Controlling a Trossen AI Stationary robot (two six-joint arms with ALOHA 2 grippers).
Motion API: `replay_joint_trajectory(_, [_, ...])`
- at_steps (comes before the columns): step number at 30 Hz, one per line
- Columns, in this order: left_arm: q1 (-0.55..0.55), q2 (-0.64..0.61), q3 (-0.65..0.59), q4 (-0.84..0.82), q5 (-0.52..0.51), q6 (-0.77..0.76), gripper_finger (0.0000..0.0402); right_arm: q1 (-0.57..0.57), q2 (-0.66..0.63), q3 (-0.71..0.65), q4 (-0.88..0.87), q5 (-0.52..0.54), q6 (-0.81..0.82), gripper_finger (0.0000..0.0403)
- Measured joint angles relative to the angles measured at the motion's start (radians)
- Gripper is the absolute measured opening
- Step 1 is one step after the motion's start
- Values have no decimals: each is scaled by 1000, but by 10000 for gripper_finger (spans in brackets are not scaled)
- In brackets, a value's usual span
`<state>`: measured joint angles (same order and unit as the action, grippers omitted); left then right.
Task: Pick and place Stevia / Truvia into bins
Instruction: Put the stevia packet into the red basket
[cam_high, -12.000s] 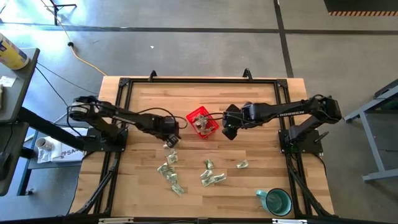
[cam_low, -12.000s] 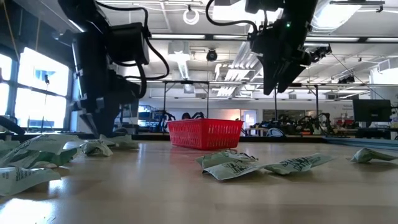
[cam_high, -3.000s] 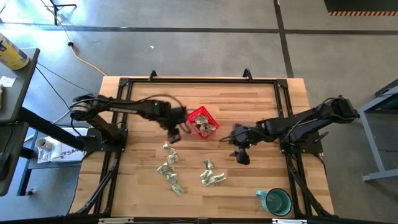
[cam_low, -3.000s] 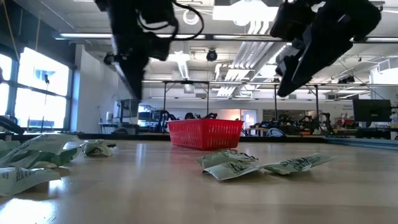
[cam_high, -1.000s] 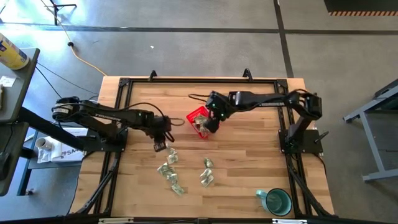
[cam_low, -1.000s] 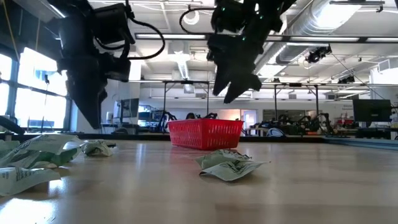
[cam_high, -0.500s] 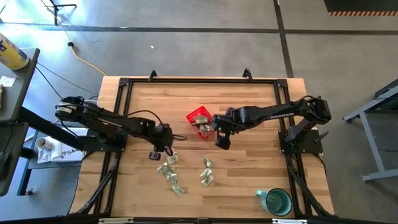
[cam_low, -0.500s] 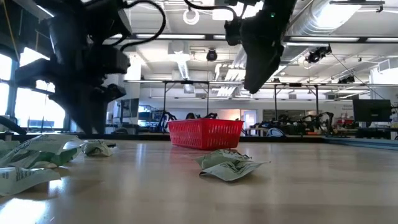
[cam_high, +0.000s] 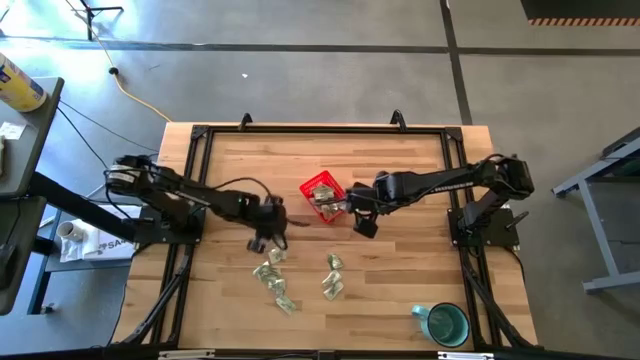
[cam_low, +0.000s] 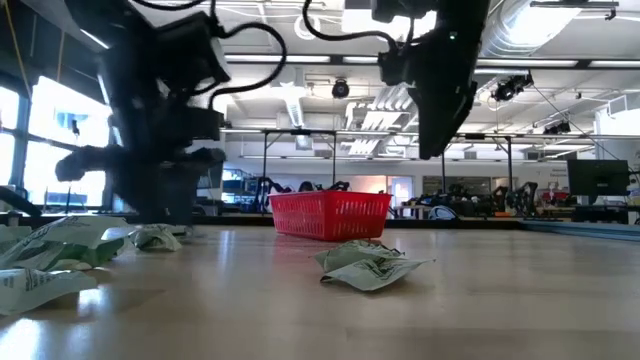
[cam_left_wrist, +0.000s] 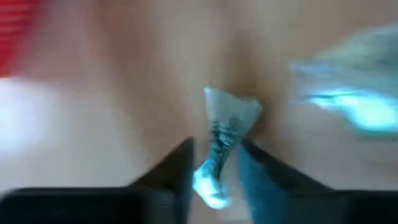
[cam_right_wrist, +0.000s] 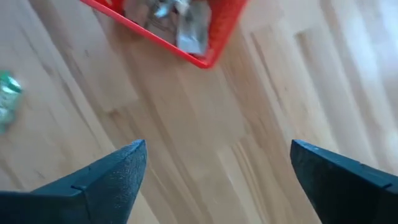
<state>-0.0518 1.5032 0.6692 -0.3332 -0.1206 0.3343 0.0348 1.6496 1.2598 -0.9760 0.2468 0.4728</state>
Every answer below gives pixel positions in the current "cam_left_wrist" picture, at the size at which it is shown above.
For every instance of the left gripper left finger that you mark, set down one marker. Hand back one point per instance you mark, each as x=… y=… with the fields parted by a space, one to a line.
x=177 y=174

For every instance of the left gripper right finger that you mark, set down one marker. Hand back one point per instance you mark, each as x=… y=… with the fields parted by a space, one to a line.
x=270 y=189

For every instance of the green white sweetener packet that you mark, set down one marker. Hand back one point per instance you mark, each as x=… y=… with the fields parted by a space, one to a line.
x=228 y=115

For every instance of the teal ceramic mug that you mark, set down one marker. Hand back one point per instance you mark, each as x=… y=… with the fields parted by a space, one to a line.
x=357 y=109

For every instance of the red plastic basket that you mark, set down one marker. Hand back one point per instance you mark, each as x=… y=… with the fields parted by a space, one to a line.
x=15 y=31

